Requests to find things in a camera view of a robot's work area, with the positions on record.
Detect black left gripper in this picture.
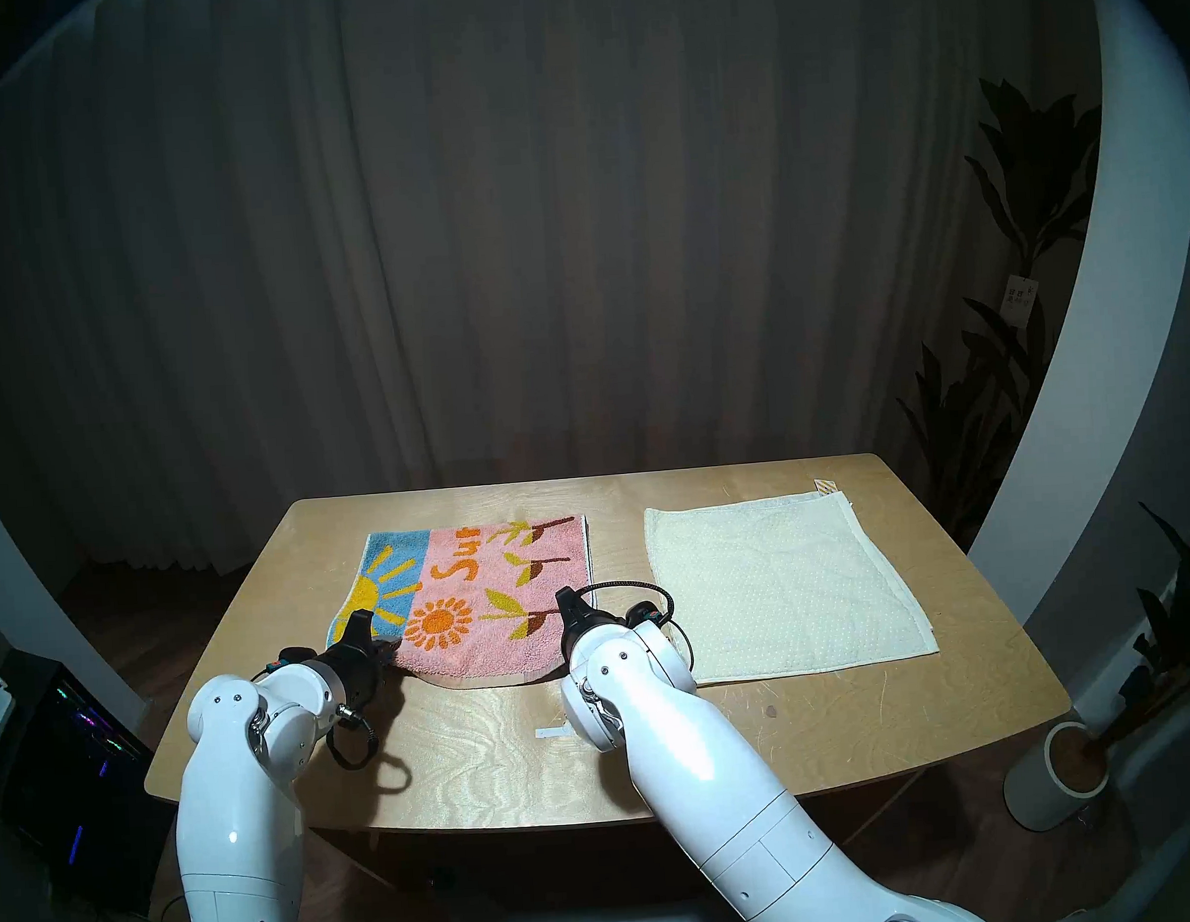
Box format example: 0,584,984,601
320,608,407,709

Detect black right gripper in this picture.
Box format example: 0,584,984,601
556,583,631,659

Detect colourful sun print towel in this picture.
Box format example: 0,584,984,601
320,513,600,697

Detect cream dotted towel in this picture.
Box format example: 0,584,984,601
643,484,941,686

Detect black computer tower RGB lights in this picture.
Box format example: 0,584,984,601
0,642,183,922

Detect beige pleated curtain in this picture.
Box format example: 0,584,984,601
0,0,1057,587

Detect white round plant pot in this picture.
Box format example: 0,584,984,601
999,719,1112,834

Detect white paper plant tag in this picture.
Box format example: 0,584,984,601
1002,273,1042,330

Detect small dark potted plant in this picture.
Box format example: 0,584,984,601
1083,473,1190,748

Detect tall dark leafy plant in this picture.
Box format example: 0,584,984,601
878,71,1126,539

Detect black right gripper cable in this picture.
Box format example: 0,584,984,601
571,576,696,681

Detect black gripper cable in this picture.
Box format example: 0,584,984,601
571,576,696,681
251,648,380,778

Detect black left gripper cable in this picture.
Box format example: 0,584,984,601
251,648,380,778

